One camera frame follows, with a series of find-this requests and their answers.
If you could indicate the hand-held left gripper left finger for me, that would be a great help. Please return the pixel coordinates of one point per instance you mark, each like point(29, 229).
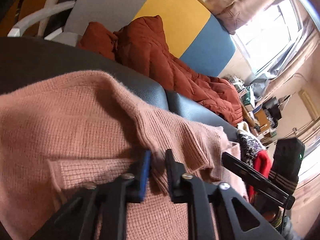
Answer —
point(145, 172)

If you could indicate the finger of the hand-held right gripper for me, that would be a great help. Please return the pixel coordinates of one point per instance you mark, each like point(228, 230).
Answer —
point(257, 180)

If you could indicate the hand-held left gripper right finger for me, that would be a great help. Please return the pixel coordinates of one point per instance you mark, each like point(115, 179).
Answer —
point(171, 177)

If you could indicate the pink knit sweater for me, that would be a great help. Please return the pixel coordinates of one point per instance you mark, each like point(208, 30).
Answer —
point(75, 120)

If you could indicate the red sweater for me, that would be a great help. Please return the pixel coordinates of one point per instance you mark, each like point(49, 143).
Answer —
point(262, 162)

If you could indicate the black white patterned knit garment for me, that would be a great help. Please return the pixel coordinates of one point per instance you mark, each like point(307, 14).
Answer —
point(250, 145)

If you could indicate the wooden desk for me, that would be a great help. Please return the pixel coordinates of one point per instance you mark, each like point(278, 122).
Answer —
point(261, 116)

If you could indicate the black monitor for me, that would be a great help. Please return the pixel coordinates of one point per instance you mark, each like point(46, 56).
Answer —
point(273, 110)

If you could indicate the cream knit garment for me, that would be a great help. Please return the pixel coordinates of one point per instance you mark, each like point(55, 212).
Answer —
point(242, 127)

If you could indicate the beige air conditioner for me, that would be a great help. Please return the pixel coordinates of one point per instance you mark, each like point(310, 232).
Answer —
point(306, 103)

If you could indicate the green box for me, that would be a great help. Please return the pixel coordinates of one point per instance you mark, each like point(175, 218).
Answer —
point(247, 97)

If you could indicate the grey-blue curtain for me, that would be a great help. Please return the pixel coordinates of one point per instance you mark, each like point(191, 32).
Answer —
point(262, 80)

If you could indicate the beige patterned curtain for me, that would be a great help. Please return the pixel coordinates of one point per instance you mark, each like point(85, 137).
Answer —
point(300, 62)
point(237, 5)

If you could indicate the rust red down jacket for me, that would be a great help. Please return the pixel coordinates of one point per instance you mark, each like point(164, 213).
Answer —
point(150, 55)

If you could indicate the bright window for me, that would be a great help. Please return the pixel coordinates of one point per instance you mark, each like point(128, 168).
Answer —
point(265, 42)

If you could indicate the grey yellow blue chair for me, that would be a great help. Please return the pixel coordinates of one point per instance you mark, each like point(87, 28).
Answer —
point(175, 10)

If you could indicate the yellow wooden wardrobe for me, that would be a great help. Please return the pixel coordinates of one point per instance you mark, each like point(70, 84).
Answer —
point(30, 2)

